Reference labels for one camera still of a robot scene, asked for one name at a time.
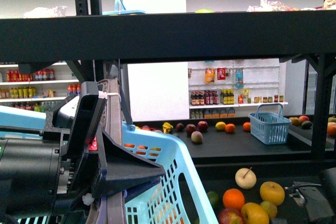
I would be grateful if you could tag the far orange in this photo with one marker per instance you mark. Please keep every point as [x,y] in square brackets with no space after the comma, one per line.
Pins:
[230,128]

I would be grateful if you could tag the white drinks shelf left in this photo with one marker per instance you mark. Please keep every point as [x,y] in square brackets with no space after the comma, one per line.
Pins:
[38,91]

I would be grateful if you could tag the green lime back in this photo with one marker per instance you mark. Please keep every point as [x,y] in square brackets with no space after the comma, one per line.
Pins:
[213,198]

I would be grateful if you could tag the black fruit shelf tray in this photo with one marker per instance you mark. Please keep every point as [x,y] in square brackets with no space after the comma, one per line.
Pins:
[221,177]

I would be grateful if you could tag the black upper shelf beam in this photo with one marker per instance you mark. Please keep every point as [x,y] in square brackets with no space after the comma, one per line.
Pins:
[174,37]

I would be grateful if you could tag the black far shelf tray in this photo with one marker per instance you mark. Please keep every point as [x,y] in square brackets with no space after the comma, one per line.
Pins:
[219,147]

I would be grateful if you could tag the black right shelf post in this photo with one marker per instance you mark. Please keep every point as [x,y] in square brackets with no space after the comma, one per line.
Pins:
[324,65]

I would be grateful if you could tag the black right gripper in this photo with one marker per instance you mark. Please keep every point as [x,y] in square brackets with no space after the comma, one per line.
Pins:
[318,199]

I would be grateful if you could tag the white goods shelf right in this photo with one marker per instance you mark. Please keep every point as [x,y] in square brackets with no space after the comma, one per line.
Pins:
[234,88]

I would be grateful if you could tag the blue basket far shelf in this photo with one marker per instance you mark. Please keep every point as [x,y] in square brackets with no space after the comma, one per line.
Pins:
[268,127]

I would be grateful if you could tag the white round pear back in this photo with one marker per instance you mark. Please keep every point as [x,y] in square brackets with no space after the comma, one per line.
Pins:
[245,178]

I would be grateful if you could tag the orange citrus centre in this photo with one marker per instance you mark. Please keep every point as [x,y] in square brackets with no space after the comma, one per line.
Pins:
[254,214]

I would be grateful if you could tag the far red apple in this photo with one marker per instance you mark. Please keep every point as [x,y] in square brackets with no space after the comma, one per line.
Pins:
[202,126]

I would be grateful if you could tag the light blue shopping basket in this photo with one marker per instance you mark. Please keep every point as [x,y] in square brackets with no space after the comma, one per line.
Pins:
[165,202]

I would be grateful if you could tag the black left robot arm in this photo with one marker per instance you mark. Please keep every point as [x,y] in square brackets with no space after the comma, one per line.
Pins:
[29,169]

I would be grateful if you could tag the small orange tangerine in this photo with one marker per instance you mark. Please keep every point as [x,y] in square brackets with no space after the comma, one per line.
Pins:
[233,198]

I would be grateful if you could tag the black shelf upright post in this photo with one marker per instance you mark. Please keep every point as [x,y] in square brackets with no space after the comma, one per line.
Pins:
[89,67]

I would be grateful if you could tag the far yellow bananas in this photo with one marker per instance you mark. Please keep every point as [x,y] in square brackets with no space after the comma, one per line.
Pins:
[167,128]

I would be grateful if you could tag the far peach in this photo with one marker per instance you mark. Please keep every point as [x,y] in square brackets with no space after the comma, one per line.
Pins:
[197,137]

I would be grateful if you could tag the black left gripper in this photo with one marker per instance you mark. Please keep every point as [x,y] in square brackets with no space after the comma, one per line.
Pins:
[96,175]

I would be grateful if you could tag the brown kiwi back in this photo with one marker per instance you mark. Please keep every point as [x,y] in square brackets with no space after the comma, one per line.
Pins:
[270,208]

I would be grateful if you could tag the red yellow apple centre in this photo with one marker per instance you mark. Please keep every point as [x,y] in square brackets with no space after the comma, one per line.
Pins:
[230,216]

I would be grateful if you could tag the far yellow lemon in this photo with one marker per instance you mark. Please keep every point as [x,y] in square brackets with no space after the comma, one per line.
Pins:
[220,126]

